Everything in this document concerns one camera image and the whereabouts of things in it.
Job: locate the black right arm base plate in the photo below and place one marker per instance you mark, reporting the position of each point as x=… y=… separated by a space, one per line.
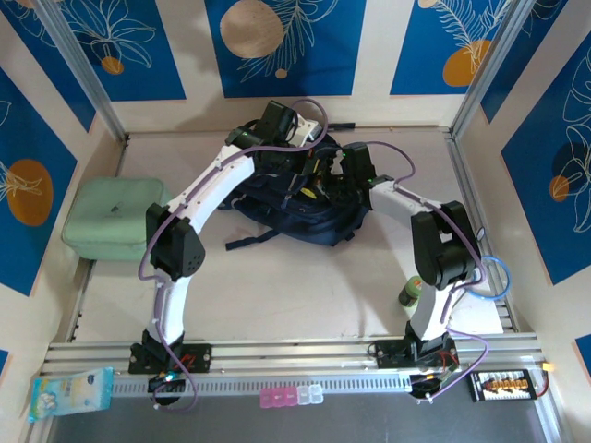
x=390 y=353

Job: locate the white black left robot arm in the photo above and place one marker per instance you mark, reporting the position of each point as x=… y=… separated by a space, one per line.
x=175 y=249

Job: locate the green bottle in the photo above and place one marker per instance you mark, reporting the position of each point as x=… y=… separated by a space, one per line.
x=410 y=291

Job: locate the blue wall poster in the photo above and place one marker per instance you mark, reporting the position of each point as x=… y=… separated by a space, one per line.
x=48 y=46
x=531 y=51

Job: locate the blue poster beige circle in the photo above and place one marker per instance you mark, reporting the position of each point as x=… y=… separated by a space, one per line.
x=323 y=55

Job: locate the blue poster orange circle feather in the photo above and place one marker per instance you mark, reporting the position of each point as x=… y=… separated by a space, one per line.
x=415 y=46

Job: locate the aluminium frame post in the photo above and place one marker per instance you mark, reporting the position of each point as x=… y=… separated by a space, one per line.
x=489 y=69
x=78 y=60

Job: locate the aluminium mounting rail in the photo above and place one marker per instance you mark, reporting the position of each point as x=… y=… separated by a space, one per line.
x=300 y=350

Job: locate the blue poster white flower outline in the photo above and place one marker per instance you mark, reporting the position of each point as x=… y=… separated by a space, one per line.
x=152 y=69

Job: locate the navy blue backpack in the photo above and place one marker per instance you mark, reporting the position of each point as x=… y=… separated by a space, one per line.
x=300 y=221

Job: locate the aluminium table side rail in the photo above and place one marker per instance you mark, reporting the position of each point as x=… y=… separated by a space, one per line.
x=121 y=157
x=461 y=161

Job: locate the black controller board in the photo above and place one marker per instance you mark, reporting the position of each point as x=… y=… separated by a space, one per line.
x=166 y=385
x=427 y=385

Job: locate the blue poster dark circle leaf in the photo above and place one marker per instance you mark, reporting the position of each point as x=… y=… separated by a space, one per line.
x=531 y=184

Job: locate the black power distribution board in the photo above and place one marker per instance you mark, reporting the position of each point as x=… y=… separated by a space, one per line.
x=503 y=385

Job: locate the pink clear pill organizer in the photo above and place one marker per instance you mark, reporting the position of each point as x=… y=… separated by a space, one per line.
x=291 y=397

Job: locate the mint green lunch bag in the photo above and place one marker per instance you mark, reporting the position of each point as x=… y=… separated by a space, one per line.
x=111 y=217

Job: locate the blue poster large orange circle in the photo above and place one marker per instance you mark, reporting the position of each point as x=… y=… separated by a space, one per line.
x=27 y=138

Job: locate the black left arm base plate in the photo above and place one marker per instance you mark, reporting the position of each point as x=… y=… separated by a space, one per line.
x=198 y=357

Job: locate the light blue wipes pack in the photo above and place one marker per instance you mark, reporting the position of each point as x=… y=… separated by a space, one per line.
x=69 y=392

